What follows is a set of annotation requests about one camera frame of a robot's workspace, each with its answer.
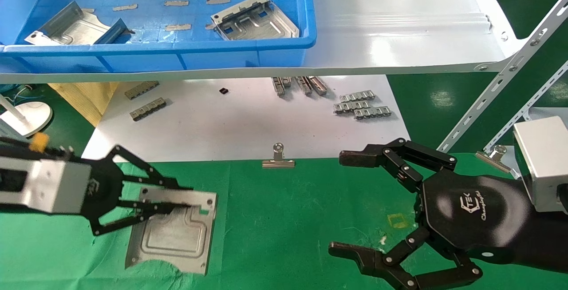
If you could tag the yellow connector tag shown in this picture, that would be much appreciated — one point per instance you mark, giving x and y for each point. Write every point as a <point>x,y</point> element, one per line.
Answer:
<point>39,142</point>

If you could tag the green cloth mat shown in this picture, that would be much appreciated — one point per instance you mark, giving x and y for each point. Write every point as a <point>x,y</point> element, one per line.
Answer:
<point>275,219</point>

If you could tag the short white slotted angle rail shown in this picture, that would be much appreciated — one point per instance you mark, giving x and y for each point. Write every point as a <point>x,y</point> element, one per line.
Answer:
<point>532,105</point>

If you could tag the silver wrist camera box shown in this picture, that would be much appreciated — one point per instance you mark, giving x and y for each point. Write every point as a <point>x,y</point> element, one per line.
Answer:
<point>543,161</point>
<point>53,185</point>

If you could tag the white round stand base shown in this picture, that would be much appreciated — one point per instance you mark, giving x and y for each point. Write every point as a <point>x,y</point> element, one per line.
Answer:
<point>32,117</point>

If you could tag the grey metal clip strip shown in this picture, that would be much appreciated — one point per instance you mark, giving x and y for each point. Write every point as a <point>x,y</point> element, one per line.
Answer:
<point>141,90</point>
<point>148,109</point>

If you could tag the white metal shelf board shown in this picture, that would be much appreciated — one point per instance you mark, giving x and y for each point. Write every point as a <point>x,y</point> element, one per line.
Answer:
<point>399,28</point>

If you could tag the stamped sheet metal bracket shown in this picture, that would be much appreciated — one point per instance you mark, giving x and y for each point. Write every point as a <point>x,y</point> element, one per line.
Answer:
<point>177,236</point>
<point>256,22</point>
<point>70,28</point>

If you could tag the long white slotted angle rail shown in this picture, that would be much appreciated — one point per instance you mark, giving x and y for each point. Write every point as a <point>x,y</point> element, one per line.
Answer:
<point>501,81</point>

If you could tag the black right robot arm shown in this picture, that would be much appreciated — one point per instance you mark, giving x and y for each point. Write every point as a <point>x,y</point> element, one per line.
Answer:
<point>550,241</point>

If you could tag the white board sheet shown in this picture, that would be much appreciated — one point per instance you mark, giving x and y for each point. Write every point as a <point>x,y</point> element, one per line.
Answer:
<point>244,125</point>

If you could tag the silver binder clip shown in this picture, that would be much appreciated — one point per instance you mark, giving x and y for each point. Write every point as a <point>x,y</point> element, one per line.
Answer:
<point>278,162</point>
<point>495,159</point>

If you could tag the silver metal clip strip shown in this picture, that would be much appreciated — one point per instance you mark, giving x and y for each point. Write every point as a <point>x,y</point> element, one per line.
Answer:
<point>351,107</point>
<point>357,96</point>
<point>372,113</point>

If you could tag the blue plastic bin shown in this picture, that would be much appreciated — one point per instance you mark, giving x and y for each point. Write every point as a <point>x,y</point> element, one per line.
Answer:
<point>155,54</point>

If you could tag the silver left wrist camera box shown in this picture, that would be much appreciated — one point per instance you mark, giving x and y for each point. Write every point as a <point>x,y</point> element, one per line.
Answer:
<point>53,185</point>

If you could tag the small metal rail piece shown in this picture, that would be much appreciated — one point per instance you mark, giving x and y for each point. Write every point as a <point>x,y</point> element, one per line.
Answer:
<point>304,85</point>
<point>278,86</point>
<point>287,81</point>
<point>318,85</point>

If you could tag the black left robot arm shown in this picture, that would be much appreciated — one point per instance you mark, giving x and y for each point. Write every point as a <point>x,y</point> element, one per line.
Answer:
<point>17,144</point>

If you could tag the small black chip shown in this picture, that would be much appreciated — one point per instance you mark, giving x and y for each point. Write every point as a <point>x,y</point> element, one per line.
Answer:
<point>224,90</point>

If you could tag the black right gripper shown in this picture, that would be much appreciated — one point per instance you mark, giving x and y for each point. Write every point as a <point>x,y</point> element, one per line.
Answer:
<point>475,214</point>

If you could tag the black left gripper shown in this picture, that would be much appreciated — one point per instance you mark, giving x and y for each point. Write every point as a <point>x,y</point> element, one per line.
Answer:
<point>100,188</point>

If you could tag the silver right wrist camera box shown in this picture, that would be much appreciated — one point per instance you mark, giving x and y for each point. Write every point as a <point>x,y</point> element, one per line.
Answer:
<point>543,161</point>

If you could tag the grey metal frame rail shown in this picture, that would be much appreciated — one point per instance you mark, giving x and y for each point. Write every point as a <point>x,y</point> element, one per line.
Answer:
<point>5,128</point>

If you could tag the yellow woven bag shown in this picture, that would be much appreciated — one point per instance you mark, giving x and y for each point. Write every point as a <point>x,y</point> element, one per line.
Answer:
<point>84,99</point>

